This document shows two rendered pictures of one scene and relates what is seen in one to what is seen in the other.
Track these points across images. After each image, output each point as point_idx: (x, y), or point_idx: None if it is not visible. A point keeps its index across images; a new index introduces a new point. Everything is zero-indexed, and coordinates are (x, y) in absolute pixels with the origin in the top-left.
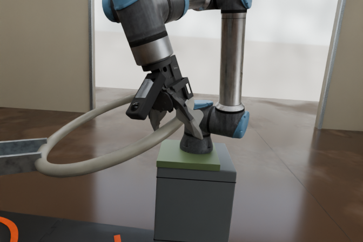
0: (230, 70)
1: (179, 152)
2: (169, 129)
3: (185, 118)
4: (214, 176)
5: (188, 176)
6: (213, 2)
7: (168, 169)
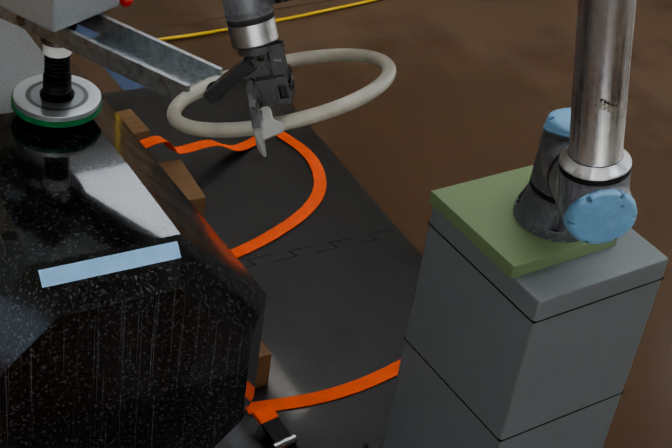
0: (576, 83)
1: (500, 203)
2: (250, 128)
3: None
4: (505, 284)
5: (468, 254)
6: None
7: (445, 219)
